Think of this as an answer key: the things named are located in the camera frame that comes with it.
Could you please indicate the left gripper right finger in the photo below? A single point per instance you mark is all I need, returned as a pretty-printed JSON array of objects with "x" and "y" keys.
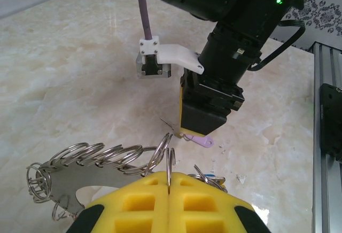
[{"x": 213, "y": 211}]

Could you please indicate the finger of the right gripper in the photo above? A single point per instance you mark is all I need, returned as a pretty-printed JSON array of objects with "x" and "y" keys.
[
  {"x": 203, "y": 118},
  {"x": 181, "y": 104}
]

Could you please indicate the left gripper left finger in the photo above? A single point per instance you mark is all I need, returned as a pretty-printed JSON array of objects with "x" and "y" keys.
[{"x": 128, "y": 211}]

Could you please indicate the purple key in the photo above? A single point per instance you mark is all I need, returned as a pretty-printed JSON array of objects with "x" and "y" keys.
[{"x": 200, "y": 140}]

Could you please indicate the blue carabiner key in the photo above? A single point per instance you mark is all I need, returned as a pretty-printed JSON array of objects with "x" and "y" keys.
[{"x": 211, "y": 175}]

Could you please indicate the metal keyring plate with rings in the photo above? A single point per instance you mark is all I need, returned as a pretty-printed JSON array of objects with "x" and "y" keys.
[{"x": 66, "y": 177}]

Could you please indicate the small white chip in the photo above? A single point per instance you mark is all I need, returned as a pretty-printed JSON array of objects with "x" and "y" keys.
[{"x": 242, "y": 178}]

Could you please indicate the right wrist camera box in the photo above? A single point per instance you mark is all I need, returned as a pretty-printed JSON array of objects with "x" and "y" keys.
[{"x": 171, "y": 54}]

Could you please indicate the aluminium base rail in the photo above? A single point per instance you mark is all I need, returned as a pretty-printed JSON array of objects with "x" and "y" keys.
[{"x": 324, "y": 64}]

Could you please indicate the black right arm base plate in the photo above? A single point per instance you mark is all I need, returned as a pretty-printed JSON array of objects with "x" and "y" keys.
[{"x": 331, "y": 123}]

